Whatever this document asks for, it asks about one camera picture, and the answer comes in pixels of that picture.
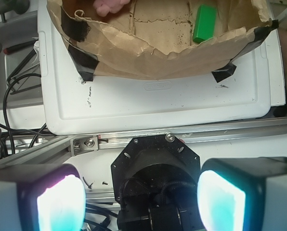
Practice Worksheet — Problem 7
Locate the black cable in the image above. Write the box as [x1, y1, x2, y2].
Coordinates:
[0, 73, 47, 163]

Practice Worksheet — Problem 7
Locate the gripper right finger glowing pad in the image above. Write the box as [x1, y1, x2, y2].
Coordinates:
[197, 157, 287, 231]

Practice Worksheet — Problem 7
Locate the green rectangular block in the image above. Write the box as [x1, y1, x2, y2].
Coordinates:
[193, 4, 217, 43]

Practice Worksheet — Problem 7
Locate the black tape strip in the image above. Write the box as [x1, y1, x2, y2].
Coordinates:
[67, 45, 99, 81]
[211, 63, 236, 83]
[61, 7, 91, 42]
[230, 19, 279, 65]

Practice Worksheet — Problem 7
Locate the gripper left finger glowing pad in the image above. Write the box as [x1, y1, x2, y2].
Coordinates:
[0, 164, 86, 231]

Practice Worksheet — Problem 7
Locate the brown paper bag tray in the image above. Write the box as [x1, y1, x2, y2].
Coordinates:
[47, 0, 273, 81]

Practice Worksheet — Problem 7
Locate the metal corner bracket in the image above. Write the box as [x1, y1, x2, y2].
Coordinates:
[69, 135, 99, 156]

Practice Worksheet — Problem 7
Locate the black octagonal mount plate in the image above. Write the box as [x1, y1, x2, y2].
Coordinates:
[111, 134, 204, 231]

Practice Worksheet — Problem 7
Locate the pink plush bunny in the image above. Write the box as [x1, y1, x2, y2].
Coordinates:
[93, 0, 130, 17]

